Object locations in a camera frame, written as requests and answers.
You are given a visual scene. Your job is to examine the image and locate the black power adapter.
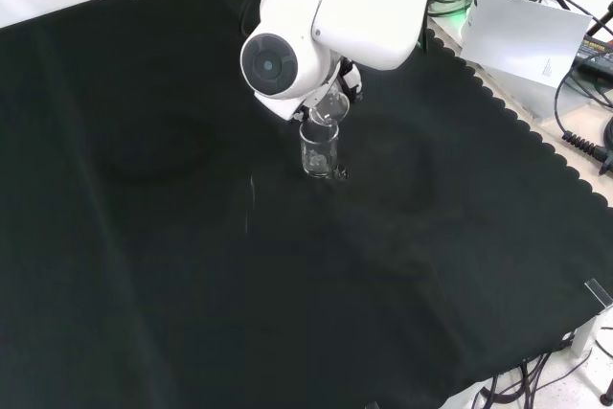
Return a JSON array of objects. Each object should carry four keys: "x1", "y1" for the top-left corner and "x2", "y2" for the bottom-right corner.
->
[{"x1": 572, "y1": 34, "x2": 613, "y2": 74}]

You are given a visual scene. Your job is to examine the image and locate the white bench frame corner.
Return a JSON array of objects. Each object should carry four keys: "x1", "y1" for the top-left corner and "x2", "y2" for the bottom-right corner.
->
[{"x1": 568, "y1": 306, "x2": 613, "y2": 358}]

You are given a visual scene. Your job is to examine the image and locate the clear plastic clip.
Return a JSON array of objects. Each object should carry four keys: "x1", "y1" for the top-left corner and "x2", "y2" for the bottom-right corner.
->
[{"x1": 583, "y1": 278, "x2": 613, "y2": 309}]

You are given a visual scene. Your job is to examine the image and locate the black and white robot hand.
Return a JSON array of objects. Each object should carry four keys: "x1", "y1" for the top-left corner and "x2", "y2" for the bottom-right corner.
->
[{"x1": 253, "y1": 57, "x2": 364, "y2": 124}]

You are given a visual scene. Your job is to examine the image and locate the black tripod leg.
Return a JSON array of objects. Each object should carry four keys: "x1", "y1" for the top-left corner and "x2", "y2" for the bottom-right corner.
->
[{"x1": 586, "y1": 0, "x2": 613, "y2": 39}]

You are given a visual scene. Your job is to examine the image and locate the black bench cloth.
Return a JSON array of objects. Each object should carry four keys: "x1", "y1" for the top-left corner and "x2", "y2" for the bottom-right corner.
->
[{"x1": 0, "y1": 0, "x2": 613, "y2": 409}]

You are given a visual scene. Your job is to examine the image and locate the black floor cables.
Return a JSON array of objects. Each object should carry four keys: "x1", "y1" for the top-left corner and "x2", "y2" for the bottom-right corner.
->
[{"x1": 471, "y1": 327, "x2": 613, "y2": 409}]

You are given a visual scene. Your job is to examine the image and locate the dark cable with ribbed plug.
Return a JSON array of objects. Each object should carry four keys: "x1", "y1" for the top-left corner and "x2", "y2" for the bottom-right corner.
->
[{"x1": 554, "y1": 61, "x2": 613, "y2": 176}]

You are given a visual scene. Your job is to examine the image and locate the pale board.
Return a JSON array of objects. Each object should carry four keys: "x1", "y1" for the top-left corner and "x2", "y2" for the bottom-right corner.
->
[{"x1": 459, "y1": 0, "x2": 594, "y2": 90}]

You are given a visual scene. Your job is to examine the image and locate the clear glass beaker with water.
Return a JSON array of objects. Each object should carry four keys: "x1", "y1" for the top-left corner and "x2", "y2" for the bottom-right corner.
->
[{"x1": 308, "y1": 91, "x2": 351, "y2": 128}]

